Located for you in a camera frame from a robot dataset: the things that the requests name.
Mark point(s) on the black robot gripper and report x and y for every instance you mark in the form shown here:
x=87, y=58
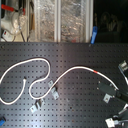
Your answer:
x=113, y=92

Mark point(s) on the grey clip on gripper base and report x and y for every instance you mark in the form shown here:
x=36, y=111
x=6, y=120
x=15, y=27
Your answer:
x=106, y=98

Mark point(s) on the clear plastic curtain panels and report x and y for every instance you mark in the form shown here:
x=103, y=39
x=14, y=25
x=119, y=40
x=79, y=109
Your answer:
x=63, y=20

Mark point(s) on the blue object bottom left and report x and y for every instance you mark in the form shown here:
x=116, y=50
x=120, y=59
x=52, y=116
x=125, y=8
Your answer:
x=2, y=120

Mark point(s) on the white device with red parts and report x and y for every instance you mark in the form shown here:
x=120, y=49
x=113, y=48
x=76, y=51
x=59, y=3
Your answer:
x=15, y=20

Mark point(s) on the grey bracket right edge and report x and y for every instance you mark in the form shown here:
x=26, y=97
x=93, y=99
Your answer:
x=123, y=67

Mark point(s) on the grey bracket bottom right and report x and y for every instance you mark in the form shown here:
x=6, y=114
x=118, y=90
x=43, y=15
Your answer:
x=111, y=122

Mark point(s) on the grey cable clip middle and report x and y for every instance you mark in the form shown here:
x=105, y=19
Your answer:
x=55, y=94

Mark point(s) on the grey cable clip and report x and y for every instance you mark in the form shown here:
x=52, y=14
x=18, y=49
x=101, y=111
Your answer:
x=55, y=94
x=50, y=83
x=40, y=103

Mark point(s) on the grey cable clip upper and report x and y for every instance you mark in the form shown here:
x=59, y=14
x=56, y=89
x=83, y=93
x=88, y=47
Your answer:
x=50, y=83

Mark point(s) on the blue clamp handle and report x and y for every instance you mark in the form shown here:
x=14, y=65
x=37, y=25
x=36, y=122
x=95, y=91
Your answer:
x=94, y=34

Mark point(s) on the grey cable clip lower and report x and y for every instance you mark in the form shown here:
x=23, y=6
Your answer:
x=40, y=103

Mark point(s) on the grey cable clip lowest left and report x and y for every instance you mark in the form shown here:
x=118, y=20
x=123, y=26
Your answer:
x=33, y=108

